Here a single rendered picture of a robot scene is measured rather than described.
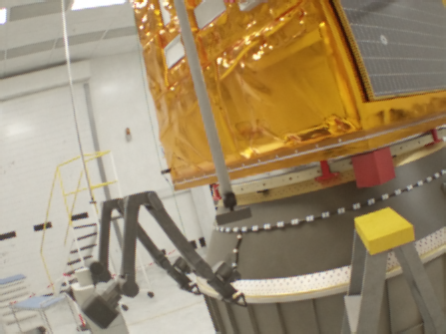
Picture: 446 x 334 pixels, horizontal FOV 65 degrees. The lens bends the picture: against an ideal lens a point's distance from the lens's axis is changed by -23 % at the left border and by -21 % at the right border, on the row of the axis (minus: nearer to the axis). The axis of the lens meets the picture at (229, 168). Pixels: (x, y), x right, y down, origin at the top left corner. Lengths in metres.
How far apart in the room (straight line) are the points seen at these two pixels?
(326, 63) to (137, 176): 8.61
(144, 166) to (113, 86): 2.11
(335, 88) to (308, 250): 0.78
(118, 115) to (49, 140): 1.95
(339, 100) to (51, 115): 8.50
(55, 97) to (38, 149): 1.30
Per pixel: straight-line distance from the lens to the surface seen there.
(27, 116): 9.70
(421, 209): 2.13
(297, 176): 2.11
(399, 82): 1.95
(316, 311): 2.05
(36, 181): 9.44
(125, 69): 10.59
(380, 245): 1.21
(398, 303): 2.06
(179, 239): 1.75
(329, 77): 1.74
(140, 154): 10.18
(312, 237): 2.05
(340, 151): 1.82
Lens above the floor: 1.82
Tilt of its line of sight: level
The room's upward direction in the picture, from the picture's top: 15 degrees counter-clockwise
